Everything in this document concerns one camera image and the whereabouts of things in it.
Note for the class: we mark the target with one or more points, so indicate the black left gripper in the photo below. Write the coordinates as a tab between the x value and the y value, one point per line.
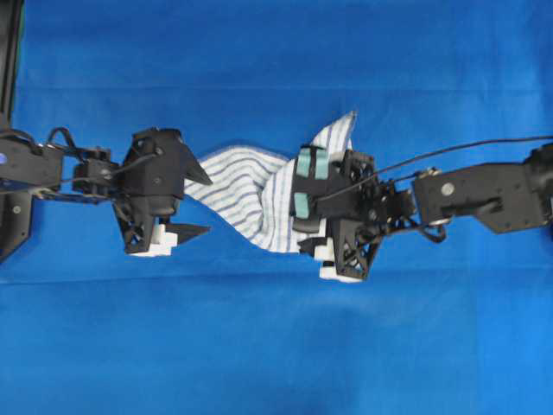
146	234

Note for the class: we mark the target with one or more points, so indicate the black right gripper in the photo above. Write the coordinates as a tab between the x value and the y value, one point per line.
359	212

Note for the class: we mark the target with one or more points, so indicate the white blue-striped towel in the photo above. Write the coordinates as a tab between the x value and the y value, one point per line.
251	188

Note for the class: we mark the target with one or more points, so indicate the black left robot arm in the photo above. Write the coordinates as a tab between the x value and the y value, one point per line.
57	170

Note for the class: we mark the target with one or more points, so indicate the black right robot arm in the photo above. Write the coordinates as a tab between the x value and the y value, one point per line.
504	197

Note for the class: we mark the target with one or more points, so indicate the blue table cloth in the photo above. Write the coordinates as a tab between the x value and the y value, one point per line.
222	327

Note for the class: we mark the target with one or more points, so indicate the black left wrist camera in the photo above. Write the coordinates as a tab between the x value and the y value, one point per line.
159	179

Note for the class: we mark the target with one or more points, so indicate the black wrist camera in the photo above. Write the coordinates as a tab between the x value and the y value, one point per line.
159	179
314	169

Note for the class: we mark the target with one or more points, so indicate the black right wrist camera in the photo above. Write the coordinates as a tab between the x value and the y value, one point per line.
314	169

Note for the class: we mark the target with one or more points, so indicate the black frame post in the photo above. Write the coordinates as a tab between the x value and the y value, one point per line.
11	33

